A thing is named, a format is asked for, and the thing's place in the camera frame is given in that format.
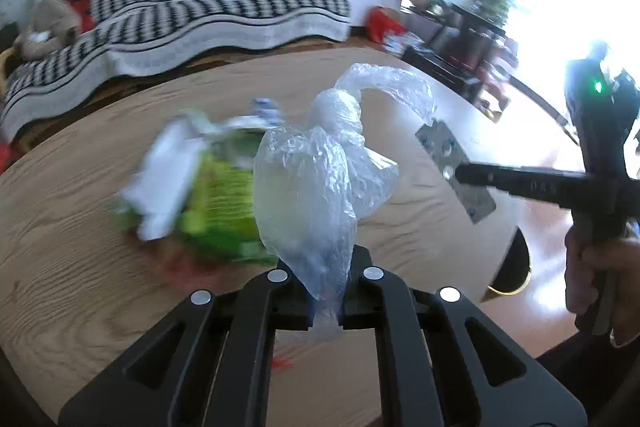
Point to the black plant stand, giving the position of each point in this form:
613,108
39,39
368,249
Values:
466,53

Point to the red bag on floor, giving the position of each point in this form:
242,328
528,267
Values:
382,21

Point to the silver blister pill pack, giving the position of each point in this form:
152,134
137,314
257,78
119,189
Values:
447,154

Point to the red pink wrapper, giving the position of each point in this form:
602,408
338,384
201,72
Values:
181,265

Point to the beige plush toy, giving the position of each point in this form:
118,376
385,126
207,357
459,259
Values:
53,26

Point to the torn green cardboard box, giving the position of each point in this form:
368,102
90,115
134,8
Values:
195,184

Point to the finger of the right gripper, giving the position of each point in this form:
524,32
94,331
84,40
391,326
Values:
571,190

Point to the black white striped sofa blanket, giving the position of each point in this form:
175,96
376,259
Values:
144,38

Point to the right hand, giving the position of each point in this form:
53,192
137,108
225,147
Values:
619,256

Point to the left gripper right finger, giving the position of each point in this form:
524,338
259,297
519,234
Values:
442,362

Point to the red pillow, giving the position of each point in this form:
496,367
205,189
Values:
83,9

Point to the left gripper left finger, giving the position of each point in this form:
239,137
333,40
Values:
207,362

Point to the clear plastic bag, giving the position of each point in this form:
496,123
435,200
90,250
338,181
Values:
313,184

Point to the blue white wrapper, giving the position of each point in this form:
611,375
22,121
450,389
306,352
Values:
268,110

